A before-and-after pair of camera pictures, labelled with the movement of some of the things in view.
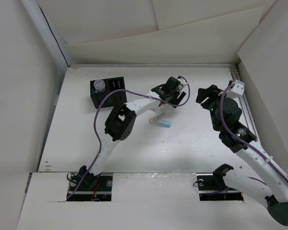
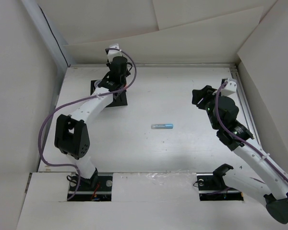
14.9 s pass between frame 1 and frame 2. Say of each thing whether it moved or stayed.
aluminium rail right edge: stayed
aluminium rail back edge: stayed
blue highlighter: moved
